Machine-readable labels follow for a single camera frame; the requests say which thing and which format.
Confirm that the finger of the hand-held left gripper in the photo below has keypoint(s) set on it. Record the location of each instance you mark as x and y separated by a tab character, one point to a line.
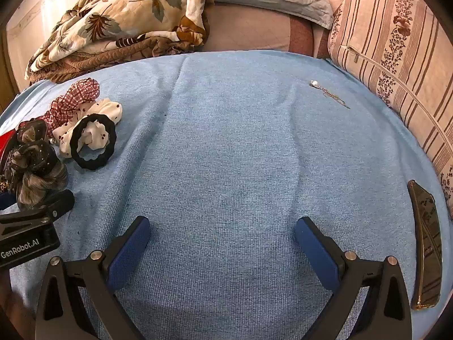
58	202

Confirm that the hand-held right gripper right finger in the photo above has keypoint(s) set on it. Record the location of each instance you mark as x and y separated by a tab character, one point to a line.
318	255

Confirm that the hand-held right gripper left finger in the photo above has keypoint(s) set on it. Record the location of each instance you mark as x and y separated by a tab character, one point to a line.
129	255

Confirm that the black mesh bow hair clip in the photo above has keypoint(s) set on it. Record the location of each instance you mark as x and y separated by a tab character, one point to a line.
35	170

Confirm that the red tray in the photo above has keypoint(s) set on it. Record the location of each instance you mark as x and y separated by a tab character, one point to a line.
5	140

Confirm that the red plaid scrunchie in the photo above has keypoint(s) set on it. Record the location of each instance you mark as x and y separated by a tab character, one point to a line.
67	102

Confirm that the white dotted scrunchie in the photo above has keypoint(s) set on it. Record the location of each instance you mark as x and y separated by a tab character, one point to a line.
109	109

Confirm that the dark smartphone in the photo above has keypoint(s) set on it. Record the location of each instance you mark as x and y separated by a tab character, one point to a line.
426	241

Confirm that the blue towel cloth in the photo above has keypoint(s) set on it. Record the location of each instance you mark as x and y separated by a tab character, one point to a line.
230	148

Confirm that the brown quilted blanket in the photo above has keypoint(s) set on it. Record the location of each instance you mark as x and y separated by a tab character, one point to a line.
106	56

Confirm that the silver hair pin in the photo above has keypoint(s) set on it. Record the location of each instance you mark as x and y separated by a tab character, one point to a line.
314	84

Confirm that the floral leaf print blanket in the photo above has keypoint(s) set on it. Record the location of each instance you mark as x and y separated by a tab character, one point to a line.
116	7

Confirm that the striped floral pillow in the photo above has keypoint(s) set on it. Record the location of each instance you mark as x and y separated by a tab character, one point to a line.
407	42

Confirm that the pink bed sheet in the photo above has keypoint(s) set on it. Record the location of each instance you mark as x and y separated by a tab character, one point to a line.
247	28

